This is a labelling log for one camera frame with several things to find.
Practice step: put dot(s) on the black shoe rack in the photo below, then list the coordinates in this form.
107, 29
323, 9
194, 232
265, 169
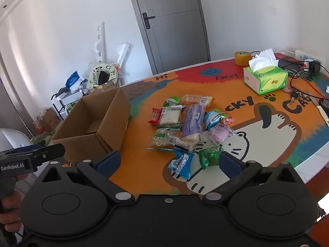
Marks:
60, 100

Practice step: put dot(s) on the orange cracker packet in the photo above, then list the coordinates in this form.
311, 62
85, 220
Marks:
196, 99

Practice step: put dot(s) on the green white snack packet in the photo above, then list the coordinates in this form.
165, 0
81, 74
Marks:
172, 100

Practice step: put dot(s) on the blue plastic bag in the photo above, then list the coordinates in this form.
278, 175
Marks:
73, 79

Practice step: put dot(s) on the white rounded object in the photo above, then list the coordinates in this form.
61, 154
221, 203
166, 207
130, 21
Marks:
12, 139

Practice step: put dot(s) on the small pink orange snack packet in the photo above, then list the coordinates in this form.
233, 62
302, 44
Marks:
228, 120

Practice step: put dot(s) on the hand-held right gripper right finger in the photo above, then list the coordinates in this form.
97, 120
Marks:
229, 162

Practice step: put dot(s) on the green tissue box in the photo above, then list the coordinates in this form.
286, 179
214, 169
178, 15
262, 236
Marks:
267, 81

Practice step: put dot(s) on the long purple snack packet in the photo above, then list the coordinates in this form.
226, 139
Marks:
192, 122

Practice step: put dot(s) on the blue white snack packet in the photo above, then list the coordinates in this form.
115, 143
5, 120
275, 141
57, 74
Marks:
182, 163

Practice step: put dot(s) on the person's left hand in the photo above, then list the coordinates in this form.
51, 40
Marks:
10, 205

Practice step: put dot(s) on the white power strip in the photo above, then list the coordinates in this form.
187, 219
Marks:
300, 55

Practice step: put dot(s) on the brown bar snack packet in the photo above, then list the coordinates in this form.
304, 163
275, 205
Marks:
181, 144

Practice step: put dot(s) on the black flat device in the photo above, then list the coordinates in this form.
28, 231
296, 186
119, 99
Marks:
289, 68

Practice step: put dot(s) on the short white foam piece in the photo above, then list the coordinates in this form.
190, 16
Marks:
122, 54

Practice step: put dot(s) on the green round pastry packet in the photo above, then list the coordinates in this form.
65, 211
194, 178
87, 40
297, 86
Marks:
209, 157

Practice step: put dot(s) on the yellow tape roll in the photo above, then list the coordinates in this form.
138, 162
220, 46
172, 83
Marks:
242, 59

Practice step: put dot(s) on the pink round cake packet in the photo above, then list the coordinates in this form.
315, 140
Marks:
221, 133

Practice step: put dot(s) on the grey side door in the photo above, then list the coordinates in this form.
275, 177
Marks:
12, 103

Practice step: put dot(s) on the small red snack packet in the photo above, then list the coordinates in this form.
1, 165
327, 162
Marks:
155, 115

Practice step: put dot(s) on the black charger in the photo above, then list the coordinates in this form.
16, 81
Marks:
314, 67

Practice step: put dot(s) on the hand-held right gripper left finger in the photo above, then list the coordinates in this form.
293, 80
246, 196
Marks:
110, 160

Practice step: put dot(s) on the panda print toilet seat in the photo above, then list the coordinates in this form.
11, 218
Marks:
93, 78

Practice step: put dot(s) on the clear green-label cake packet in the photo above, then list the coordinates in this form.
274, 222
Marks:
159, 139

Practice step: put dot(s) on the brown cardboard box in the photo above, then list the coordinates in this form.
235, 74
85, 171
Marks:
95, 123

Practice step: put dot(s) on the colourful printed table mat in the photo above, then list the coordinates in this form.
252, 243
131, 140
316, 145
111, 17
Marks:
140, 167

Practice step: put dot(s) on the small blue snack packet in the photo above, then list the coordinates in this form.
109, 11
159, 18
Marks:
213, 119

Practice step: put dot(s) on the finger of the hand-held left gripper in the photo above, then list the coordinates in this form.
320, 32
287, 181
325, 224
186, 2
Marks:
50, 153

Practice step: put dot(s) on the key bunch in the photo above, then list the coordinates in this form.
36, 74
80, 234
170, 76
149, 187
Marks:
297, 95

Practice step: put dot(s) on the small printed cardboard box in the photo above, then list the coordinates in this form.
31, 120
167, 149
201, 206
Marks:
47, 121

